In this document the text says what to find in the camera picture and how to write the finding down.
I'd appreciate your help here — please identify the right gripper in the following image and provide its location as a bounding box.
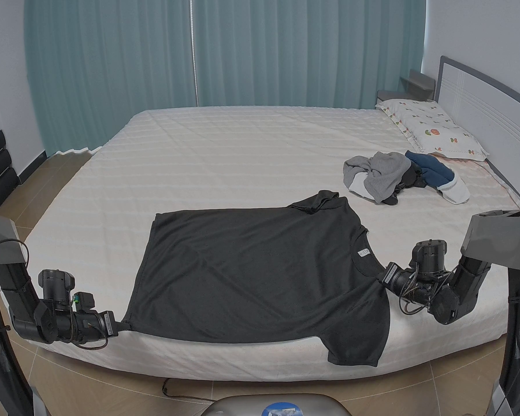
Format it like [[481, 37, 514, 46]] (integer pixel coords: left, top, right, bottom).
[[378, 263, 417, 297]]

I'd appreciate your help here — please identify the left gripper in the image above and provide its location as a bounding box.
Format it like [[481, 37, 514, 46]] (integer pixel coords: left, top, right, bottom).
[[71, 309, 120, 342]]

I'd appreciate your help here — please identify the black T-shirt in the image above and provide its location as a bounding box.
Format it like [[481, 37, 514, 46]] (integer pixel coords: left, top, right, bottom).
[[121, 191, 393, 367]]

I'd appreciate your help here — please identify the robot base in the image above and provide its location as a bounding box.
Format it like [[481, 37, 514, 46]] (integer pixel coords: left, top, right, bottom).
[[198, 395, 352, 416]]

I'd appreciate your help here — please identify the pile of clothes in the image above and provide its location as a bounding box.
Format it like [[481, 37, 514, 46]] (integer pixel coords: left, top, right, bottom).
[[342, 150, 472, 207]]

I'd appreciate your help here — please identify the bed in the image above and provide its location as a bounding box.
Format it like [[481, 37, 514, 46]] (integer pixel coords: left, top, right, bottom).
[[0, 56, 520, 382]]

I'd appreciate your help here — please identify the white printed pillow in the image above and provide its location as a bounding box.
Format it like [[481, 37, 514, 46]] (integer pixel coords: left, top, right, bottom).
[[375, 99, 490, 161]]

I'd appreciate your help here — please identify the grey bedside table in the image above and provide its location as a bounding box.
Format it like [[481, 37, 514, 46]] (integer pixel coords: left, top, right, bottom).
[[376, 68, 437, 105]]

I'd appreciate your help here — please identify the blue-green curtain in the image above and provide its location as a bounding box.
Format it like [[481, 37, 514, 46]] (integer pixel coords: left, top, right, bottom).
[[24, 0, 198, 155], [191, 0, 426, 108]]

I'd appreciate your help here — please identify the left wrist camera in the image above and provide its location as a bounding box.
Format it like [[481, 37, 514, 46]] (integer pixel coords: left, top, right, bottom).
[[71, 291, 95, 315]]

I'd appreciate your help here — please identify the black cable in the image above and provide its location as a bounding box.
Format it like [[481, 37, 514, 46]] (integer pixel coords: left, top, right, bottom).
[[0, 239, 29, 276], [161, 379, 218, 404]]

